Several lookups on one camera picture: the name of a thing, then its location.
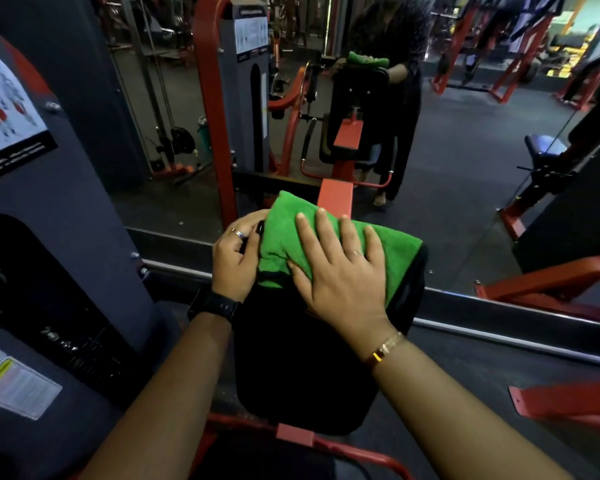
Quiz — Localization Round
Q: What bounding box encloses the white exercise diagram sticker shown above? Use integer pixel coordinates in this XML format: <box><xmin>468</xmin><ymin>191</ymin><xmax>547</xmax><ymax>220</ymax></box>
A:
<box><xmin>0</xmin><ymin>55</ymin><xmax>59</xmax><ymax>188</ymax></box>

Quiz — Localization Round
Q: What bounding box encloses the grey weight stack cover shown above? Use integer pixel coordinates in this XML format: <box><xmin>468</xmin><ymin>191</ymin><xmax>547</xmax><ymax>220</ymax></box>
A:
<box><xmin>0</xmin><ymin>19</ymin><xmax>182</xmax><ymax>480</ymax></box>

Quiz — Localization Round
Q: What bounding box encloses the black padded machine cushion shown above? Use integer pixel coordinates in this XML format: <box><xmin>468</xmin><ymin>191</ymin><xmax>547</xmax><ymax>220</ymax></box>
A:
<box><xmin>232</xmin><ymin>221</ymin><xmax>430</xmax><ymax>437</ymax></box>

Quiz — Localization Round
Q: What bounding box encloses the red cushion support post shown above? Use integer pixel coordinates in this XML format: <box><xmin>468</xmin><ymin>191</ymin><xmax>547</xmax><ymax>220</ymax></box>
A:
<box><xmin>317</xmin><ymin>178</ymin><xmax>355</xmax><ymax>219</ymax></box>

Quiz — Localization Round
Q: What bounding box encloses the red flat machine bar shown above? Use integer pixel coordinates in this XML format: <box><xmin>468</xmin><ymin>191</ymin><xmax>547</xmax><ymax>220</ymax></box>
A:
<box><xmin>508</xmin><ymin>381</ymin><xmax>600</xmax><ymax>434</ymax></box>

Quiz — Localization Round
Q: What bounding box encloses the green microfibre cloth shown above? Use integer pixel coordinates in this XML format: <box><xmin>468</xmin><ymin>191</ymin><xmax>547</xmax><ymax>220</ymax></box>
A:
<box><xmin>256</xmin><ymin>190</ymin><xmax>424</xmax><ymax>308</ymax></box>

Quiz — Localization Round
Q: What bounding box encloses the person's right hand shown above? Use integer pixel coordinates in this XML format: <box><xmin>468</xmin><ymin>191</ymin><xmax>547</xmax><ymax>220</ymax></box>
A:
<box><xmin>286</xmin><ymin>208</ymin><xmax>399</xmax><ymax>352</ymax></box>

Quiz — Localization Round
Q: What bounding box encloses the black weight stack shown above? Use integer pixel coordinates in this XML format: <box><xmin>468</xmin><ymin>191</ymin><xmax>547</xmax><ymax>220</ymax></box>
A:
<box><xmin>0</xmin><ymin>214</ymin><xmax>151</xmax><ymax>398</ymax></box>

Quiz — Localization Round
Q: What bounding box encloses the large wall mirror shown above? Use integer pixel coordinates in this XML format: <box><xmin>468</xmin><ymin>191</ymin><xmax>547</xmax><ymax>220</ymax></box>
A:
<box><xmin>91</xmin><ymin>0</ymin><xmax>600</xmax><ymax>326</ymax></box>

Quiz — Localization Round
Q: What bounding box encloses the white and yellow warning label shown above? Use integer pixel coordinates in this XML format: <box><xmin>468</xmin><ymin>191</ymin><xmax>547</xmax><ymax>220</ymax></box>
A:
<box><xmin>0</xmin><ymin>337</ymin><xmax>64</xmax><ymax>422</ymax></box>

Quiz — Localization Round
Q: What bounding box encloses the person's left forearm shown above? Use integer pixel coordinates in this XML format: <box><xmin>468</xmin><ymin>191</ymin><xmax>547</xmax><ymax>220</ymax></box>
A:
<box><xmin>79</xmin><ymin>313</ymin><xmax>234</xmax><ymax>480</ymax></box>

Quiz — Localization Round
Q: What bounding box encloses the person's right forearm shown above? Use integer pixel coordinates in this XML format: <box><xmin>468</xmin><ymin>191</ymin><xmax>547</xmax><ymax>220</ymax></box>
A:
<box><xmin>364</xmin><ymin>339</ymin><xmax>577</xmax><ymax>480</ymax></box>

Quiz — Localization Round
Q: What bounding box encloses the black smartwatch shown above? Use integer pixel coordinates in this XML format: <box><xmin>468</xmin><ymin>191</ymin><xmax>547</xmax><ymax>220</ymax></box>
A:
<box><xmin>187</xmin><ymin>287</ymin><xmax>242</xmax><ymax>324</ymax></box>

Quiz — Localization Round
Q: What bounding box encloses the gold bracelet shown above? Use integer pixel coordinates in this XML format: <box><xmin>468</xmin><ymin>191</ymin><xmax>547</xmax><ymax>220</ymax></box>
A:
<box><xmin>363</xmin><ymin>331</ymin><xmax>406</xmax><ymax>368</ymax></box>

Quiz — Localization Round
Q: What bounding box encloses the red tubular machine frame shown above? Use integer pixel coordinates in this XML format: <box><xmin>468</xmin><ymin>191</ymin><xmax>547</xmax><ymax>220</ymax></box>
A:
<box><xmin>189</xmin><ymin>413</ymin><xmax>417</xmax><ymax>480</ymax></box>

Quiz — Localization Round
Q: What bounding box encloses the grey mirror base rail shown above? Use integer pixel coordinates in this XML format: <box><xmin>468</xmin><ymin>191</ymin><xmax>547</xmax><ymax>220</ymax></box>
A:
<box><xmin>124</xmin><ymin>227</ymin><xmax>600</xmax><ymax>371</ymax></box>

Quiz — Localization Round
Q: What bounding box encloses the person's left hand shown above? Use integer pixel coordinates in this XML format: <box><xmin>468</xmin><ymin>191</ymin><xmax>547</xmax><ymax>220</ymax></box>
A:
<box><xmin>211</xmin><ymin>209</ymin><xmax>271</xmax><ymax>303</ymax></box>

